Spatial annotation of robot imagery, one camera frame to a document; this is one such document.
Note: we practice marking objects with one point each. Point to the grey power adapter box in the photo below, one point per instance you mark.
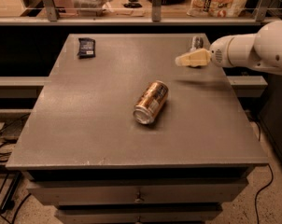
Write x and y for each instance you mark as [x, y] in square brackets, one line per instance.
[11, 131]

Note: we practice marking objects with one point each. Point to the lower grey drawer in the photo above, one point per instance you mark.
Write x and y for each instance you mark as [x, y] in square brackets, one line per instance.
[143, 214]

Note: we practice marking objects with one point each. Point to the gold brown soda can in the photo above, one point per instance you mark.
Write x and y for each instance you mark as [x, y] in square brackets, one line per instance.
[151, 102]

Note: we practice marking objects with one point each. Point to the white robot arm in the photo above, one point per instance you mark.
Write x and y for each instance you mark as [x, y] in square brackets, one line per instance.
[260, 52]

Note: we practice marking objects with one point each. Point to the dark blue rxbar wrapper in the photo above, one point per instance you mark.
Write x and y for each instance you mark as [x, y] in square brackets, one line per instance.
[86, 48]

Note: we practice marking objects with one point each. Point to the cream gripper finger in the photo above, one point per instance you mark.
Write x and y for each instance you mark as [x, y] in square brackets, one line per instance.
[199, 57]

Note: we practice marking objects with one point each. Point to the colourful snack bag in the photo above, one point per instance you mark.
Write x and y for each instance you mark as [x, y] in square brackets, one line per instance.
[216, 8]

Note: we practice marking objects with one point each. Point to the upper grey drawer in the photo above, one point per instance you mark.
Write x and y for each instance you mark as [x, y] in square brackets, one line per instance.
[136, 191]

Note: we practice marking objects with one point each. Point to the grey drawer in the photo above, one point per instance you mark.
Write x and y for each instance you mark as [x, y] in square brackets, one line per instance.
[136, 191]
[143, 214]

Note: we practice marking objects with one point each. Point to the silver redbull can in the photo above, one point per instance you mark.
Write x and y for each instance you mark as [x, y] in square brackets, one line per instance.
[196, 43]

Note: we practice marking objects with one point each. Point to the clear plastic container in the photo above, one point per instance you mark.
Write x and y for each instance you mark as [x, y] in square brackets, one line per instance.
[89, 7]

